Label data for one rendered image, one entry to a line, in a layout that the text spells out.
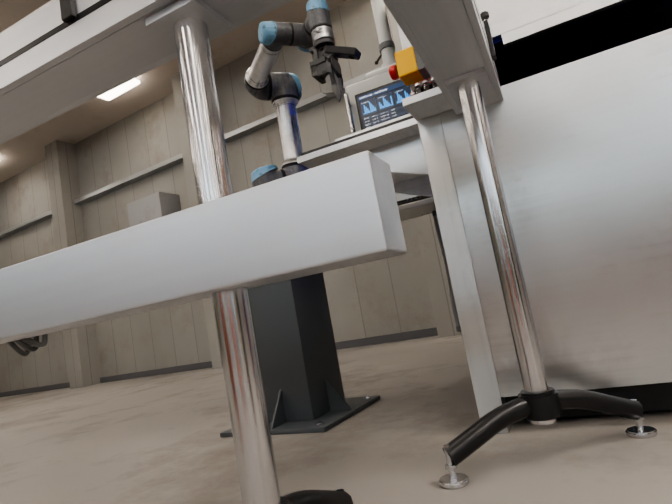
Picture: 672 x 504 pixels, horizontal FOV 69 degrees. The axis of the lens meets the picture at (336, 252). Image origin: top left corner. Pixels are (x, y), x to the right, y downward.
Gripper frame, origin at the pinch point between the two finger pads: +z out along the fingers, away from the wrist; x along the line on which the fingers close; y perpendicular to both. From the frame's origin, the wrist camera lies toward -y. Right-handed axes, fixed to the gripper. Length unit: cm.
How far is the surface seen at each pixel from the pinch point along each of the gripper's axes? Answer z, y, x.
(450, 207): 47, -29, 12
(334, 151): 20.9, 1.5, 10.2
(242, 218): 56, -17, 92
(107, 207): -147, 519, -360
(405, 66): 8.9, -27.3, 21.1
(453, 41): 23, -43, 52
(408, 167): 30.1, -18.1, 1.9
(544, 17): 6, -63, 12
